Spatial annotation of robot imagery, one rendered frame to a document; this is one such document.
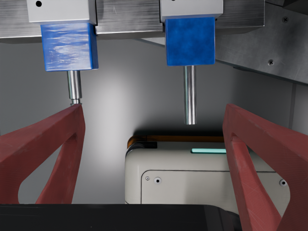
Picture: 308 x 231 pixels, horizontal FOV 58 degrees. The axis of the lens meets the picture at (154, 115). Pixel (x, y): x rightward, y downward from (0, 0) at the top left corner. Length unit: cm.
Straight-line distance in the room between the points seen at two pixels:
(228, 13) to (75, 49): 14
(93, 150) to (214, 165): 52
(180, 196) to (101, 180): 42
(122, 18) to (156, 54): 86
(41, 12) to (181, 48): 12
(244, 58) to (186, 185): 65
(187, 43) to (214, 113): 92
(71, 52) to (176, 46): 9
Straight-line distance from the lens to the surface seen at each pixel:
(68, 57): 26
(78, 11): 25
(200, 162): 90
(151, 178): 91
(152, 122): 114
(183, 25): 25
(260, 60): 34
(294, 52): 35
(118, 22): 27
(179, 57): 25
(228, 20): 27
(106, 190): 125
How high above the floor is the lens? 112
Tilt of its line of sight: 80 degrees down
